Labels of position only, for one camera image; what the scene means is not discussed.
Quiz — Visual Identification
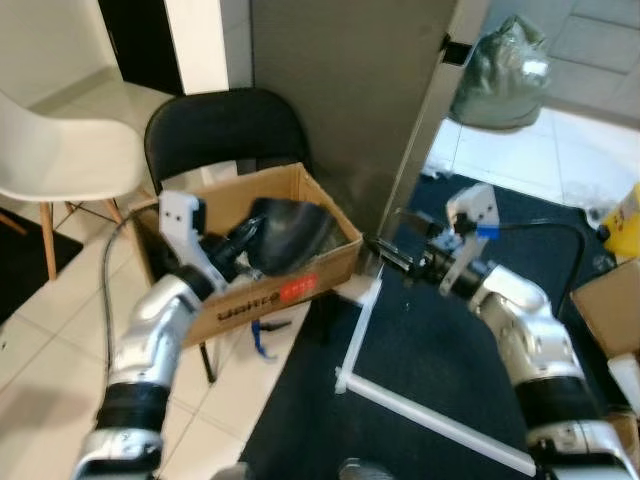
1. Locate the full green rubbish bag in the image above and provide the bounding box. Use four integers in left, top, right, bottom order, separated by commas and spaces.
449, 13, 554, 133

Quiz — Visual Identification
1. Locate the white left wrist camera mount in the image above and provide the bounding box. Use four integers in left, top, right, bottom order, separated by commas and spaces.
157, 191, 230, 294

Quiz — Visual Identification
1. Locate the dark floor mat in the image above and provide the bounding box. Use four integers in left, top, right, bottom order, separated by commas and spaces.
239, 171, 640, 480

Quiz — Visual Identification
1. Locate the black folding chair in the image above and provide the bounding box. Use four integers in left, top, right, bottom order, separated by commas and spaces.
143, 86, 314, 387

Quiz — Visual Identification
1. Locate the black door hinge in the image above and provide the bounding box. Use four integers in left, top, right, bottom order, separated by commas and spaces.
442, 37, 472, 68

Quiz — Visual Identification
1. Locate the yellow plastic object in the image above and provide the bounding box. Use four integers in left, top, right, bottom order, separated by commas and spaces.
597, 182, 640, 264

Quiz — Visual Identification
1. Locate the white angled floor strip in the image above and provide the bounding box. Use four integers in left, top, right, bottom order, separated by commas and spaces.
334, 277, 539, 478

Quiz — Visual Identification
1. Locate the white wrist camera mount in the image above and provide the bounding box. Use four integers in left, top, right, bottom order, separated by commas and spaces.
157, 191, 230, 294
440, 184, 500, 295

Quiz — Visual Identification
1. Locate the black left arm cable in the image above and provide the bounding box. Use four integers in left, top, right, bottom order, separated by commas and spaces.
99, 203, 167, 387

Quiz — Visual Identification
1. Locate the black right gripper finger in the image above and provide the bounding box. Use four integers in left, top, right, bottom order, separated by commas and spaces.
396, 207, 443, 239
368, 238, 421, 274

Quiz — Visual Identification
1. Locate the dark floor rug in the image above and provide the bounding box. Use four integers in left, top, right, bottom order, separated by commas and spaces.
0, 207, 84, 324

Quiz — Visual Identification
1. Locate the grey robot left foot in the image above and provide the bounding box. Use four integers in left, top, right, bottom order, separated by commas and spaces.
212, 461, 257, 480

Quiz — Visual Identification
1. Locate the black plastic trash bag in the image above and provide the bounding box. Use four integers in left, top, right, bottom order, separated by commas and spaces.
243, 196, 339, 279

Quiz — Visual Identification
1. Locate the grey door panel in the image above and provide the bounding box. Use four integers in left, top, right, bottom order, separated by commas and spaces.
249, 0, 462, 237

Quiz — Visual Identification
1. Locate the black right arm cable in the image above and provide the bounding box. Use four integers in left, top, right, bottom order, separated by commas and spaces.
489, 220, 592, 322

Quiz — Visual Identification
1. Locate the silver metal door frame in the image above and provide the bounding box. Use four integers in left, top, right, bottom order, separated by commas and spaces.
377, 0, 494, 247

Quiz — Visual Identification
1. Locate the plain brown cardboard box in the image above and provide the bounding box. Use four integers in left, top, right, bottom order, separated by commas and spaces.
569, 257, 640, 364

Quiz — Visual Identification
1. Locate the black door post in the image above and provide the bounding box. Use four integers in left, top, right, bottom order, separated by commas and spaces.
97, 0, 187, 98

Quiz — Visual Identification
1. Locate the grey robot foot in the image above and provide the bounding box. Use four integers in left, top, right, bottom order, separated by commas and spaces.
212, 461, 257, 480
337, 456, 399, 480

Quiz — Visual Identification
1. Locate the printed brown cardboard box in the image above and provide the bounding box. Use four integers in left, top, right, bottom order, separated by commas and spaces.
129, 162, 365, 350

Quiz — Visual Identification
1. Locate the grey robot right foot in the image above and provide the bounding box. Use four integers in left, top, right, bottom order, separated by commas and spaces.
337, 456, 399, 480

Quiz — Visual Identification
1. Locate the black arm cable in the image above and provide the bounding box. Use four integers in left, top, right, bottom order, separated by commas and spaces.
489, 220, 592, 322
99, 203, 167, 387

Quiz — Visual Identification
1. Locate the small blue item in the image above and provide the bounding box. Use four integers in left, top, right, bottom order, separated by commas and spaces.
249, 317, 294, 360

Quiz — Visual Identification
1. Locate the clear bubble wrap sheet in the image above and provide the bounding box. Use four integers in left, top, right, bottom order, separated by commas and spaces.
318, 208, 349, 251

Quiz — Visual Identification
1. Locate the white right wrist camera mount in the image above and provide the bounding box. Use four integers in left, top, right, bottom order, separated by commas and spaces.
440, 184, 500, 295

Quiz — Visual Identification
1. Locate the white plastic shell chair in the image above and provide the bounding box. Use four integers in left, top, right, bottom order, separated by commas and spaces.
0, 88, 152, 284

